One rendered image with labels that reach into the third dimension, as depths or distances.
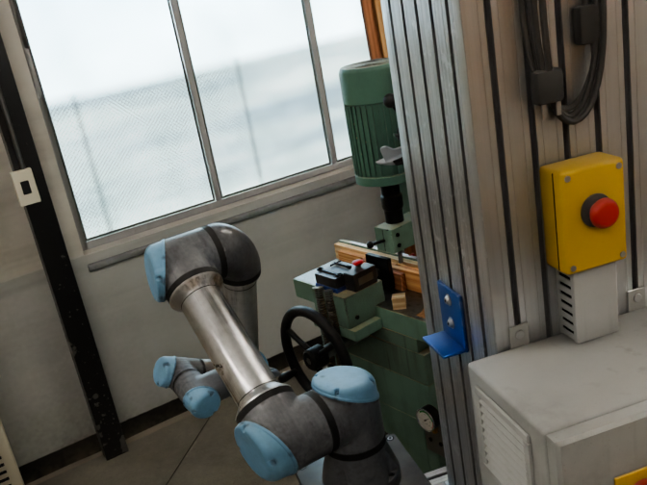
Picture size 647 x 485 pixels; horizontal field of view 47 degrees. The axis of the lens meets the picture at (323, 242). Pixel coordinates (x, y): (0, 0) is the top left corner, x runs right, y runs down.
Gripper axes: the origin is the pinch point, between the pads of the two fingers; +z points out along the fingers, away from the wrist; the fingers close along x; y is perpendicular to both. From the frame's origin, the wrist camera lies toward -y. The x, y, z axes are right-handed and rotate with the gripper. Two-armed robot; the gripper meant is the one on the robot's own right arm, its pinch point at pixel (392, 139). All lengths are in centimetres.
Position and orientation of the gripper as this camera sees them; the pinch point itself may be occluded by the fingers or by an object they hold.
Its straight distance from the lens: 184.8
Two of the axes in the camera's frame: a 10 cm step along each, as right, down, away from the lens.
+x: -5.1, 8.3, -2.3
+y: -6.0, -5.3, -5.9
